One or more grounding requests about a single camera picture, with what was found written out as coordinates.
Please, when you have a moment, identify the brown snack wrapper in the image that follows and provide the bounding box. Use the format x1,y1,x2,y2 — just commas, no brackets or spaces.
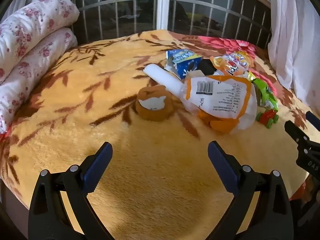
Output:
135,85,174,121

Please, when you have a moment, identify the yellow floral fleece blanket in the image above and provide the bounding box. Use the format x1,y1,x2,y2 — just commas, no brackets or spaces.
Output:
1,30,319,239

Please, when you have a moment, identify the red green toy car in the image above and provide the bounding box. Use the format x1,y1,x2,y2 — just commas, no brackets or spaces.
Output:
256,109,279,128

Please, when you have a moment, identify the white paper roll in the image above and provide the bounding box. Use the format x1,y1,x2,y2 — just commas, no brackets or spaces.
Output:
143,63,183,98

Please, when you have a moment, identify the orange white plastic bag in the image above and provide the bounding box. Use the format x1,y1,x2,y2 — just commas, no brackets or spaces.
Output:
181,75,258,134

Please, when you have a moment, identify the blue milk carton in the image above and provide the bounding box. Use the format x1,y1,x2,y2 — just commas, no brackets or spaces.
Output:
164,49,202,80

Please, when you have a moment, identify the orange colourful snack bag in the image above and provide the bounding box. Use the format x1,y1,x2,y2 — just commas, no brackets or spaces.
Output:
209,50,254,76

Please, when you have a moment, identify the folded pink floral quilt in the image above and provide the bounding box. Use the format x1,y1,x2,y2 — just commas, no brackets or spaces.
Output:
1,0,80,133

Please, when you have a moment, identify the white window frame with bars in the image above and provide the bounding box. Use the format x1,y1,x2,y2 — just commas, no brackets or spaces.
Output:
32,0,273,46

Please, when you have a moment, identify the green snack packet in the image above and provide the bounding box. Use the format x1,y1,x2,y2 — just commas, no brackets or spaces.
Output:
248,71,279,112

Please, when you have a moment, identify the black small object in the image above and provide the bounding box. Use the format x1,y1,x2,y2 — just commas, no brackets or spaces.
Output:
197,59,217,76

